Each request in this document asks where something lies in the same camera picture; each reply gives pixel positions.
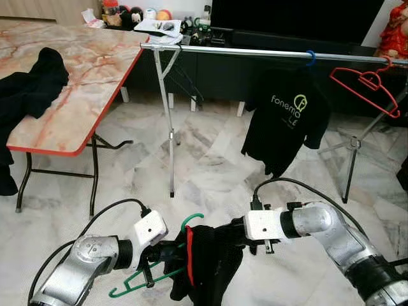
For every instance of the black garment with red trim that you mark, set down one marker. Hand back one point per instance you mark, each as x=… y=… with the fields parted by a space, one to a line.
x=217 y=268

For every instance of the green plastic hanger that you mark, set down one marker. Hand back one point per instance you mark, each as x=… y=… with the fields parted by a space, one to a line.
x=115 y=293

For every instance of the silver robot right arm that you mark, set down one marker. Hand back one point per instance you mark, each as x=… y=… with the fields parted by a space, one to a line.
x=344 y=248

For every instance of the red plastic hanger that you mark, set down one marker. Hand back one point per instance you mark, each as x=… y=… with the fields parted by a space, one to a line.
x=370 y=81

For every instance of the black t-shirt with green logo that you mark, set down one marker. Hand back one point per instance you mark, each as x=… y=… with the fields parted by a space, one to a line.
x=280 y=137

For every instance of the black television console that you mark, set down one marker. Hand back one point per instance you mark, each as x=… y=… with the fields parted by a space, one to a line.
x=223 y=80

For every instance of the silver metal clothes rack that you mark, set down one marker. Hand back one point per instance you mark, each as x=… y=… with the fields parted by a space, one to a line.
x=255 y=53

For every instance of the marble-top folding table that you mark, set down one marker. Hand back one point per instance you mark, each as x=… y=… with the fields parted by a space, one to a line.
x=95 y=83

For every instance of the black soundbar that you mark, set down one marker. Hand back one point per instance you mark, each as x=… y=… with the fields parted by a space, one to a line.
x=287 y=43

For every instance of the small black tray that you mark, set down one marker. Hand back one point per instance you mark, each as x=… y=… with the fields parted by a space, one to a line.
x=215 y=37

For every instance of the plain black garment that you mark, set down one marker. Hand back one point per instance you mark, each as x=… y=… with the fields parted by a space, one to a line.
x=32 y=89

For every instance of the white paper stack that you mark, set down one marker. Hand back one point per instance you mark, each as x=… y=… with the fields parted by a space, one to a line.
x=156 y=33

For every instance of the small clear bottle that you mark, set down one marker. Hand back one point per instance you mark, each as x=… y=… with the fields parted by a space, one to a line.
x=205 y=18

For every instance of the black flat television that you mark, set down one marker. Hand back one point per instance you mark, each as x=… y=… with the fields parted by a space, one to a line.
x=293 y=19

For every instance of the orange round plush toy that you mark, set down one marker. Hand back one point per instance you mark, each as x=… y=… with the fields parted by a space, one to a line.
x=164 y=14

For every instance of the white round plush toy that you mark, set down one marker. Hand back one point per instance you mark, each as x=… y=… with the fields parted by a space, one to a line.
x=150 y=14

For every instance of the black round plush toy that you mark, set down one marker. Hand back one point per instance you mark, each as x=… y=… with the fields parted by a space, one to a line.
x=137 y=14
x=125 y=14

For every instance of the jar with red lid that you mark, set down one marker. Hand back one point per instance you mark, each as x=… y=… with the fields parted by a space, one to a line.
x=111 y=14

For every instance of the white tissue packet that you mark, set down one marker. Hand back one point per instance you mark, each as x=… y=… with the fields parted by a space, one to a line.
x=93 y=19

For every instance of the red laughing Buddha statue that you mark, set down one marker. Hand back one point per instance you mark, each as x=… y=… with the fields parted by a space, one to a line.
x=396 y=35

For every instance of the beige wooden cabinet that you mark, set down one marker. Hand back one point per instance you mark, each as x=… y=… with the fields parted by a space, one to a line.
x=38 y=11

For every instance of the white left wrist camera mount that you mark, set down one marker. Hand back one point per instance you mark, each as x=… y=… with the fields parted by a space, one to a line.
x=150 y=229

